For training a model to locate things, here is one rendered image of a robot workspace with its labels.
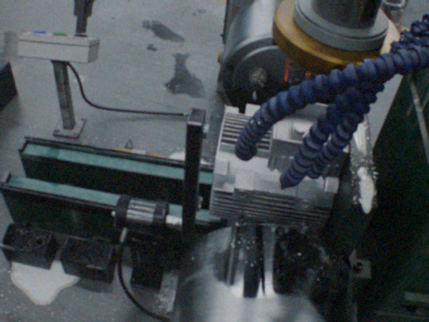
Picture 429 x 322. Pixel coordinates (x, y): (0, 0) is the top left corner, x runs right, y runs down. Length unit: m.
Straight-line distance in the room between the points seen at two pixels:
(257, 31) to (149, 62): 0.54
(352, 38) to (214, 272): 0.33
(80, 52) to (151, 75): 0.38
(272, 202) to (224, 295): 0.26
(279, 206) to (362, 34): 0.33
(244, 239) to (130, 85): 0.81
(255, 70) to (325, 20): 0.37
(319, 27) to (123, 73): 0.86
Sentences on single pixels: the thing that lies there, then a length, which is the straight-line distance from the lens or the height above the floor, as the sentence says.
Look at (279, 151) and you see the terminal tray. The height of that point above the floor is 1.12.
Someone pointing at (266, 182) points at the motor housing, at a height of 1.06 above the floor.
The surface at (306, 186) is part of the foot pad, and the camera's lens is 0.79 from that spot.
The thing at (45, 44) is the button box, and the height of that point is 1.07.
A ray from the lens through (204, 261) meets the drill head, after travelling 0.63.
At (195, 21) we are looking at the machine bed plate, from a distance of 1.61.
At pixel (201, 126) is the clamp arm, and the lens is 0.60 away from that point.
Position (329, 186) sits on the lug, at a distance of 0.79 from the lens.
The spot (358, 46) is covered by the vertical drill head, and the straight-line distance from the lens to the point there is 0.62.
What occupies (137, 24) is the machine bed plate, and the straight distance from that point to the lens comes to 1.60.
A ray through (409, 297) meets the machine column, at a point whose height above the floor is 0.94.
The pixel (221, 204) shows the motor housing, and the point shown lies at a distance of 0.81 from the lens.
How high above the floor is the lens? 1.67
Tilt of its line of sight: 49 degrees down
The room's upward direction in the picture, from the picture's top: 7 degrees clockwise
